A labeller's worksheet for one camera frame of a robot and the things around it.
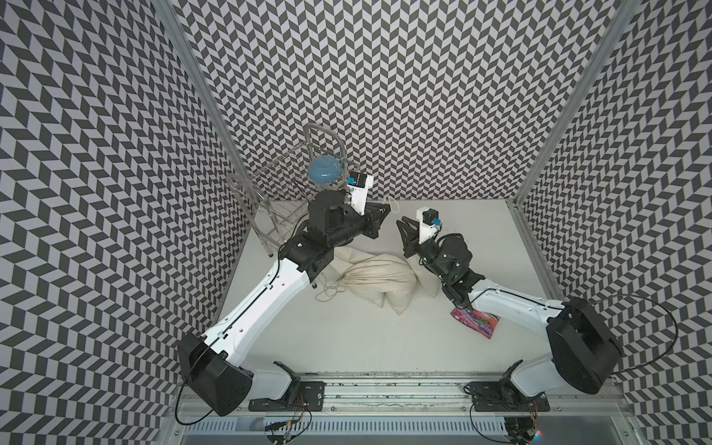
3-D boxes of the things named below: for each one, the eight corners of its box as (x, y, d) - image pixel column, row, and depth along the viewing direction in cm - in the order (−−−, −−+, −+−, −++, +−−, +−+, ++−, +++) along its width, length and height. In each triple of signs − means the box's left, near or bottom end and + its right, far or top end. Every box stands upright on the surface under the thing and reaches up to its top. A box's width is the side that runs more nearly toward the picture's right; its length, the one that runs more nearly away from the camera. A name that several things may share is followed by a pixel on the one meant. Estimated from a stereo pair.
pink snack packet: (448, 321, 89) (450, 318, 87) (454, 301, 93) (456, 298, 91) (493, 340, 85) (496, 338, 83) (497, 318, 89) (499, 316, 88)
